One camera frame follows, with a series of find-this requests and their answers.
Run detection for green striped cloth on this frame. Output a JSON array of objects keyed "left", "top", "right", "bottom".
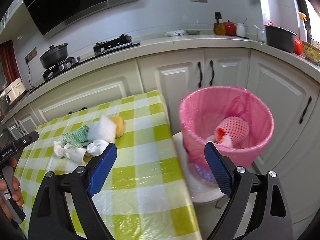
[{"left": 61, "top": 125, "right": 93, "bottom": 148}]

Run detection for black gas stove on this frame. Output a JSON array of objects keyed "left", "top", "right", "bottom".
[{"left": 27, "top": 34, "right": 140, "bottom": 94}]

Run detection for black power cable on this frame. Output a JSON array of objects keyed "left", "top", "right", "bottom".
[{"left": 24, "top": 61, "right": 36, "bottom": 92}]

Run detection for red lidded pot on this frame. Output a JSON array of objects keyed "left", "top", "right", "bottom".
[{"left": 223, "top": 21, "right": 236, "bottom": 36}]

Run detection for white tissue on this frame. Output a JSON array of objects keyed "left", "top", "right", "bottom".
[{"left": 86, "top": 139, "right": 109, "bottom": 157}]

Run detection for white rice cooker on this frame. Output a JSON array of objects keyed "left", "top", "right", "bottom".
[{"left": 5, "top": 77, "right": 26, "bottom": 105}]

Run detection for white kitchen base cabinets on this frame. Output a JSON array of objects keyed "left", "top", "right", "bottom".
[{"left": 0, "top": 48, "right": 320, "bottom": 238}]

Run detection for amber oil bottle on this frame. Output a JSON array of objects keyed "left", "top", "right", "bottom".
[{"left": 213, "top": 12, "right": 226, "bottom": 36}]

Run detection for yellow sponge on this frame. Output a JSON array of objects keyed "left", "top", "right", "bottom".
[{"left": 110, "top": 116, "right": 124, "bottom": 138}]

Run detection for dark grey inner pot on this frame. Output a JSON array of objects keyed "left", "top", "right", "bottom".
[{"left": 265, "top": 24, "right": 296, "bottom": 53}]

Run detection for left hand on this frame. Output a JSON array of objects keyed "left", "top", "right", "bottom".
[{"left": 1, "top": 158, "right": 25, "bottom": 224}]

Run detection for white foam sheet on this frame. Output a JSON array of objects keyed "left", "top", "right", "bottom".
[{"left": 87, "top": 114, "right": 117, "bottom": 142}]

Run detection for white spray bottle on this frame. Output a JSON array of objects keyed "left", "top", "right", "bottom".
[{"left": 297, "top": 12, "right": 308, "bottom": 42}]

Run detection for white ceramic jar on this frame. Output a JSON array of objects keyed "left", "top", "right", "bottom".
[{"left": 236, "top": 23, "right": 246, "bottom": 37}]

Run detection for green checkered tablecloth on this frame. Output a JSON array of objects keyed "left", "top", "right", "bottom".
[{"left": 15, "top": 90, "right": 201, "bottom": 239}]

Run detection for red plastic bag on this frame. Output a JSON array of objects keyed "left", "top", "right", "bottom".
[{"left": 293, "top": 37, "right": 303, "bottom": 55}]

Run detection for pink bagged trash bin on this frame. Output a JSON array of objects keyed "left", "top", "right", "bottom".
[{"left": 178, "top": 86, "right": 274, "bottom": 185}]

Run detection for small grey dish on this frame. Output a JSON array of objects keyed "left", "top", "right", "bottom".
[{"left": 186, "top": 30, "right": 201, "bottom": 35}]

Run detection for black cooking pot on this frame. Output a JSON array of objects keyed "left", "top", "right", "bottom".
[{"left": 40, "top": 43, "right": 68, "bottom": 69}]

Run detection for white plastic bag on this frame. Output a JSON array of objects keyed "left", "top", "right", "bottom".
[{"left": 165, "top": 29, "right": 186, "bottom": 37}]

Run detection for yellow patterned bowl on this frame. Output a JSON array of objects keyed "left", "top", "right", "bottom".
[{"left": 302, "top": 41, "right": 319, "bottom": 63}]

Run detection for crushed white paper cup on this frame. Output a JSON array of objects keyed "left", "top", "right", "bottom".
[{"left": 65, "top": 147, "right": 94, "bottom": 166}]

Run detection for pink foam net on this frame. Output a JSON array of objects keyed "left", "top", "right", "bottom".
[{"left": 206, "top": 116, "right": 249, "bottom": 147}]

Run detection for wall power socket left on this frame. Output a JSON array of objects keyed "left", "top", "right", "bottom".
[{"left": 25, "top": 47, "right": 37, "bottom": 63}]

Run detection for white stool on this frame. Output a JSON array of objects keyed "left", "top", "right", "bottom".
[{"left": 172, "top": 132, "right": 229, "bottom": 210}]

